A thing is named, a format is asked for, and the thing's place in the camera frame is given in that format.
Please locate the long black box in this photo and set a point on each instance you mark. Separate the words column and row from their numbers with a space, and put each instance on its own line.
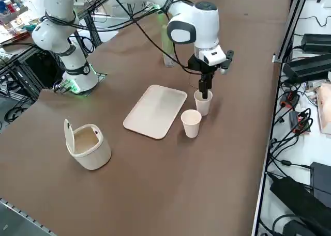
column 307, row 68

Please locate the aluminium table edge rail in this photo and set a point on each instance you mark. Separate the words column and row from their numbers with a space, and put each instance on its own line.
column 18, row 215

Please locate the black controller box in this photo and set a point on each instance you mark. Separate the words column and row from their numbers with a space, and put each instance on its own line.
column 41, row 68

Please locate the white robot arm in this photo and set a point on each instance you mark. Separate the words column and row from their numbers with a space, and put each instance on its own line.
column 204, row 27

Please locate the green clear plastic bottle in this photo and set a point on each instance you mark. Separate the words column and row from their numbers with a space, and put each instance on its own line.
column 166, row 55

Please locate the aluminium camera pole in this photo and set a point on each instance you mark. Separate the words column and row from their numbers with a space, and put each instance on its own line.
column 292, row 21

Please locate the black square box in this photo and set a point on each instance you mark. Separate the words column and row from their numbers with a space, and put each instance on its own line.
column 322, row 178

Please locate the large black adapter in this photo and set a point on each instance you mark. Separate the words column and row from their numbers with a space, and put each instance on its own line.
column 297, row 202

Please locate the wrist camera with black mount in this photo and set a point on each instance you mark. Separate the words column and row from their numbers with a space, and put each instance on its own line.
column 227, row 59

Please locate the black and red plug strip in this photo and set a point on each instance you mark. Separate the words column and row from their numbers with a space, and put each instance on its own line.
column 300, row 122

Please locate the pink package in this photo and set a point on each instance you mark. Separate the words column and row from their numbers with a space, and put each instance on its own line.
column 325, row 107

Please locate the cream mini bin with lid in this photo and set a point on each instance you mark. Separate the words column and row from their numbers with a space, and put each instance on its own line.
column 95, row 153

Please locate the black power brick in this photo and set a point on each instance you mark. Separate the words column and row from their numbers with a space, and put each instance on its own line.
column 316, row 43

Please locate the white rectangular tray mat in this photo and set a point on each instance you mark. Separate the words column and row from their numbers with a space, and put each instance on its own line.
column 155, row 112

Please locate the white table edge bracket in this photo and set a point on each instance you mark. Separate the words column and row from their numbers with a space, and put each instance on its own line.
column 277, row 58

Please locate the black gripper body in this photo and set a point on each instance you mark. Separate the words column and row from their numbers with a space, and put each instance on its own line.
column 197, row 65

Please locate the white disposable paper cup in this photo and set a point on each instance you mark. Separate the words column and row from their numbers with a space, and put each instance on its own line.
column 204, row 108
column 191, row 126

